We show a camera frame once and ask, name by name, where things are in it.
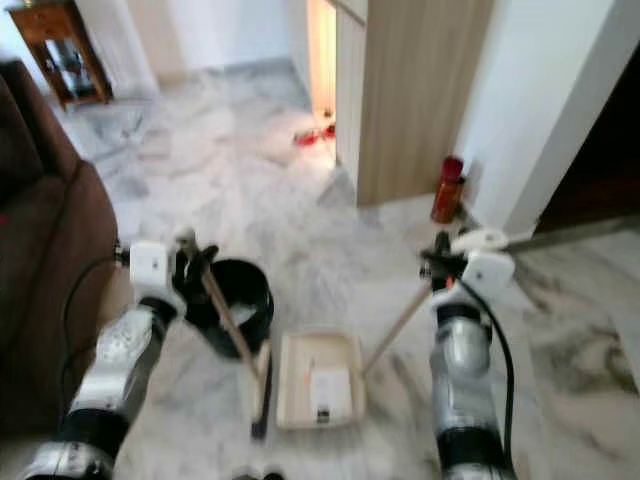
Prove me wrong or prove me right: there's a light wooden cupboard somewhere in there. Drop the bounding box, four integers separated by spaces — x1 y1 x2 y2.
334 0 497 209

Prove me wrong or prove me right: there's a dark wooden staircase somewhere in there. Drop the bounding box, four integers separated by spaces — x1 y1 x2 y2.
538 44 640 233

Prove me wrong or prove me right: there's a black round bin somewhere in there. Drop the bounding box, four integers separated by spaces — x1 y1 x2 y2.
186 257 275 360

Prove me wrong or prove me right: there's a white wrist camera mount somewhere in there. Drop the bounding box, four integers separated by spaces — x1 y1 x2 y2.
434 249 517 317
127 240 174 297

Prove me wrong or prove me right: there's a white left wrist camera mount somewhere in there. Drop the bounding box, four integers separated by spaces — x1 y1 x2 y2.
127 240 174 297

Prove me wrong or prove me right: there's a wooden handled broom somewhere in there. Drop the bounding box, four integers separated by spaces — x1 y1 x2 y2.
179 230 275 443

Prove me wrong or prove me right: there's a red bottle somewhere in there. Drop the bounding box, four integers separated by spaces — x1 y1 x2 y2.
431 154 467 225

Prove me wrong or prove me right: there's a wooden glass side cabinet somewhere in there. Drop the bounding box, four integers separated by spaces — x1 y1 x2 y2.
7 0 114 110

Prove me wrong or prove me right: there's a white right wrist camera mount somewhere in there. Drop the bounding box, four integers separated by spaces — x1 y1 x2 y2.
434 249 517 317

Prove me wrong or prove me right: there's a cream long handled dustpan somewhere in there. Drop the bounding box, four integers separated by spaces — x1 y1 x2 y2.
274 227 512 432

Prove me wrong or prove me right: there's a small red floor item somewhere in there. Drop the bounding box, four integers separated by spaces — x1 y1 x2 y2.
292 121 337 149

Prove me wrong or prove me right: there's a brown sofa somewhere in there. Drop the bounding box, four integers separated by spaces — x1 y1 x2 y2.
0 58 120 438

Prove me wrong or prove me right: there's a white paper piece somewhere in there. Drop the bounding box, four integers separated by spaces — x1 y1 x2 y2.
307 366 354 425

